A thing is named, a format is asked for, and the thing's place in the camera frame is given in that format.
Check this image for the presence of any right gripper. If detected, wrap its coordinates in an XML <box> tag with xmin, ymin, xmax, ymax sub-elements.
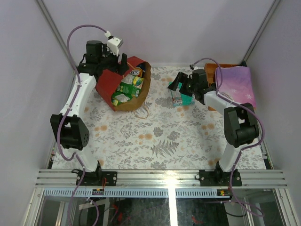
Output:
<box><xmin>168</xmin><ymin>73</ymin><xmax>198</xmax><ymax>97</ymax></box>

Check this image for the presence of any green snack packet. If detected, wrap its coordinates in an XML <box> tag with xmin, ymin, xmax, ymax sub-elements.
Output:
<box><xmin>116</xmin><ymin>74</ymin><xmax>144</xmax><ymax>97</ymax></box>
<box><xmin>111</xmin><ymin>92</ymin><xmax>133</xmax><ymax>106</ymax></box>

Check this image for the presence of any red brown paper bag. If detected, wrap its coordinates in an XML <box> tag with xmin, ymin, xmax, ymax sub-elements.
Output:
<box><xmin>95</xmin><ymin>56</ymin><xmax>151</xmax><ymax>112</ymax></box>

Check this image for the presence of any teal snack packet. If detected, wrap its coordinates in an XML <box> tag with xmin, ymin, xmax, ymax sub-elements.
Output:
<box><xmin>170</xmin><ymin>83</ymin><xmax>195</xmax><ymax>106</ymax></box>

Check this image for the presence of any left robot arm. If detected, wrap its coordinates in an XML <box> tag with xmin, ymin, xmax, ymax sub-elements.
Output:
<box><xmin>50</xmin><ymin>37</ymin><xmax>129</xmax><ymax>186</ymax></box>

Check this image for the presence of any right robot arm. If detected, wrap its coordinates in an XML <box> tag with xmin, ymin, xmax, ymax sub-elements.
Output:
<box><xmin>168</xmin><ymin>69</ymin><xmax>259</xmax><ymax>186</ymax></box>

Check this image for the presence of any Fox's candy bag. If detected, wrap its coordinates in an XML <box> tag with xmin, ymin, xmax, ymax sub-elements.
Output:
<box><xmin>129</xmin><ymin>67</ymin><xmax>145</xmax><ymax>78</ymax></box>

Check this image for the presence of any purple Frozen cloth bag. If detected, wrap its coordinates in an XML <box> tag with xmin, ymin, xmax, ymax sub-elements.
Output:
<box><xmin>215</xmin><ymin>66</ymin><xmax>256</xmax><ymax>108</ymax></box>

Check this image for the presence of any orange wooden tray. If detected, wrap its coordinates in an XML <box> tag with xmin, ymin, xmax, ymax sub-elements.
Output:
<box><xmin>204</xmin><ymin>63</ymin><xmax>245</xmax><ymax>99</ymax></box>

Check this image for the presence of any floral table mat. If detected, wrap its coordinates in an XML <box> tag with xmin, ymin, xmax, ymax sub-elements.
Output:
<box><xmin>50</xmin><ymin>67</ymin><xmax>268</xmax><ymax>170</ymax></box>

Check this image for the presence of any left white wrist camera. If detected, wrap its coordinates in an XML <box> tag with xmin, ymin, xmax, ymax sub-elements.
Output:
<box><xmin>105</xmin><ymin>31</ymin><xmax>123</xmax><ymax>56</ymax></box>

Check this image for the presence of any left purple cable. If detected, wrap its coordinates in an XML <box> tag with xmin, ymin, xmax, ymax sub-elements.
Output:
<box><xmin>57</xmin><ymin>24</ymin><xmax>112</xmax><ymax>226</ymax></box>

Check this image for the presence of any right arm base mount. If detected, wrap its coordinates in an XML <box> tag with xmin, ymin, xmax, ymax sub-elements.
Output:
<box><xmin>194</xmin><ymin>162</ymin><xmax>242</xmax><ymax>187</ymax></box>

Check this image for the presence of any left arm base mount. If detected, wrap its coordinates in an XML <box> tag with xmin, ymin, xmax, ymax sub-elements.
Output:
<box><xmin>71</xmin><ymin>165</ymin><xmax>118</xmax><ymax>187</ymax></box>

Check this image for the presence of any aluminium front rail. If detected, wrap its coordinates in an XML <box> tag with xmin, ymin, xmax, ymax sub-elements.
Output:
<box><xmin>35</xmin><ymin>169</ymin><xmax>287</xmax><ymax>198</ymax></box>

